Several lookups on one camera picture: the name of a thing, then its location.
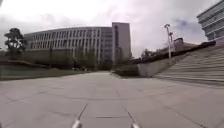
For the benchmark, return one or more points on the wide grey stone stairs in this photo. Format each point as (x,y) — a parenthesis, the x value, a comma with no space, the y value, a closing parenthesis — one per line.
(196,65)

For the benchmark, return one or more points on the grass strip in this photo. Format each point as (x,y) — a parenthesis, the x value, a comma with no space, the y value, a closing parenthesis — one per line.
(33,72)

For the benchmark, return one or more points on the lamp pole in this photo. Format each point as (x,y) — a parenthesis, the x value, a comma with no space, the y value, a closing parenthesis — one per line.
(168,43)

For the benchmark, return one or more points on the row of trees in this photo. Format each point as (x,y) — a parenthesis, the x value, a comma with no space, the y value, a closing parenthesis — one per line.
(86,59)

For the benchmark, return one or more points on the grey building with horizontal bands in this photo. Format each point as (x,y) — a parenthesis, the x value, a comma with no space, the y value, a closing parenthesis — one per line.
(213,18)

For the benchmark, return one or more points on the long curved grey building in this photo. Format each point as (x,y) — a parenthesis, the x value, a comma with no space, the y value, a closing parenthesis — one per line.
(66,40)

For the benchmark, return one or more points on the grey stone slab plaza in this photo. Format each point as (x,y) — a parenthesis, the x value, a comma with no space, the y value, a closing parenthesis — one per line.
(100,90)

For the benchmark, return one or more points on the dark layered tree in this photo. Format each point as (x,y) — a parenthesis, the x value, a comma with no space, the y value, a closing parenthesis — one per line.
(14,41)

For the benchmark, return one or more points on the dark hedge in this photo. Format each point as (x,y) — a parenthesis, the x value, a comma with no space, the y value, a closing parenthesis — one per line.
(206,43)
(43,57)

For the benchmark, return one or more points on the bush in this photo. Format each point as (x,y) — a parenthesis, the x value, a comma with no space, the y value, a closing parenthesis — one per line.
(126,70)

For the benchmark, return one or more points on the grey retaining wall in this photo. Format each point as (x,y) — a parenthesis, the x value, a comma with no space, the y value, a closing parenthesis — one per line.
(156,66)

